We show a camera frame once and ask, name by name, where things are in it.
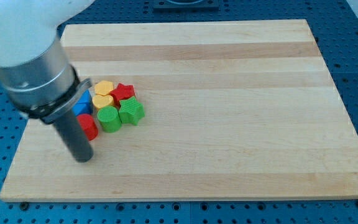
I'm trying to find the yellow heart block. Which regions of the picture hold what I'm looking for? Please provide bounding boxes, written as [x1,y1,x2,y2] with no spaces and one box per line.
[92,95,114,110]

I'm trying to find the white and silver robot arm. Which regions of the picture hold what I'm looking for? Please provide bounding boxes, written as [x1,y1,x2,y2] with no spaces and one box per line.
[0,0,94,124]

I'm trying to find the green star block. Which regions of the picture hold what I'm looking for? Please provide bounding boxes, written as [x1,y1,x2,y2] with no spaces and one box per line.
[119,96,145,126]

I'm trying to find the light wooden board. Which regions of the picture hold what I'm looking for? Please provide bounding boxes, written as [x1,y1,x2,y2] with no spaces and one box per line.
[0,19,358,202]

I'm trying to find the red star block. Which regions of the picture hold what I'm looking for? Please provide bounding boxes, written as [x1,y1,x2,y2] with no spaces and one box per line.
[109,83,135,105]

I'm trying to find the green cylinder block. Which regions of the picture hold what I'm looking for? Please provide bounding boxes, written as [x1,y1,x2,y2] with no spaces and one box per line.
[97,106,122,133]

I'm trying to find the yellow hexagon block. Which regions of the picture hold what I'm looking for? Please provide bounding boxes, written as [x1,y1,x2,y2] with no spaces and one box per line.
[94,80,114,96]

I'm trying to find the red cylinder block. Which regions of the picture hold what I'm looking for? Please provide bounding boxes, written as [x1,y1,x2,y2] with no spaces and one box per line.
[76,114,99,141]

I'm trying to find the blue triangle block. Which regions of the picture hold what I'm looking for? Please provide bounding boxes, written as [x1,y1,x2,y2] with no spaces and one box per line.
[72,90,93,116]

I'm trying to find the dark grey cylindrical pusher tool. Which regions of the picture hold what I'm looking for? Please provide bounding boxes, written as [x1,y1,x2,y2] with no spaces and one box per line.
[53,110,93,162]

